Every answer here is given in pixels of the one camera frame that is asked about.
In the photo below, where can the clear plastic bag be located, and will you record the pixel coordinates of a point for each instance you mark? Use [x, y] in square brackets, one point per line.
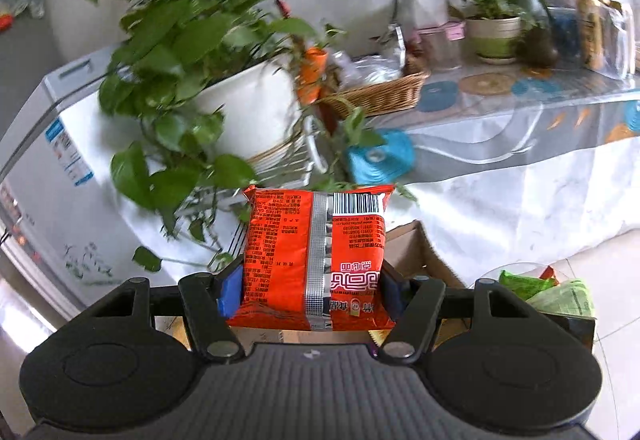
[365, 69]

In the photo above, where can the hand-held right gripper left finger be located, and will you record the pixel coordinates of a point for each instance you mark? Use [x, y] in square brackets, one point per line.
[229, 292]

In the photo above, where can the dark round vase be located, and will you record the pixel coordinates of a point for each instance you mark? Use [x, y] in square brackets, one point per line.
[537, 49]

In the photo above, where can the wicker basket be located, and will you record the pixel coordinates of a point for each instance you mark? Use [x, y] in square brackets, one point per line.
[380, 97]

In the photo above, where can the dark trash bin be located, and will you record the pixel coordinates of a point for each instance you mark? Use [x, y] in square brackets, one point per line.
[575, 330]

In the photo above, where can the round green banded pot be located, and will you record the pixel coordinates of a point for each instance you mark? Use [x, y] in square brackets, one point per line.
[492, 37]

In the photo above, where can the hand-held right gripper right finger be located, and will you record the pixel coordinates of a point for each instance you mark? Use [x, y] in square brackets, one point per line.
[392, 292]

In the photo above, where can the orange object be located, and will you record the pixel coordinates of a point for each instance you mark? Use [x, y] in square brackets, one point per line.
[312, 74]

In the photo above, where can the pothos plant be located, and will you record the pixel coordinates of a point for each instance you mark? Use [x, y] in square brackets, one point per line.
[190, 34]

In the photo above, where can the white square plant pot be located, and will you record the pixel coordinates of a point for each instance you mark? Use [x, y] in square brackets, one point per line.
[422, 9]

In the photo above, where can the clear jar pink lid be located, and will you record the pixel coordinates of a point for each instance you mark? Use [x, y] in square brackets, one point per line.
[440, 47]

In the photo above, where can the white chest freezer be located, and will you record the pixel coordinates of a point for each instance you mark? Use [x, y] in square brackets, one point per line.
[50, 200]

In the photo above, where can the golden packaged box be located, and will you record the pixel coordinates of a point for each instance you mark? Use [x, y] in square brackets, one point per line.
[600, 34]

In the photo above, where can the green plastic bag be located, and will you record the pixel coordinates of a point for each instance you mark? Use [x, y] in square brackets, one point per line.
[525, 285]

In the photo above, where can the red snack packet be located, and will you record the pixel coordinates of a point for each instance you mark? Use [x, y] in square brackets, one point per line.
[280, 260]

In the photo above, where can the cardboard box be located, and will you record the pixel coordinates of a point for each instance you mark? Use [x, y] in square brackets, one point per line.
[420, 250]

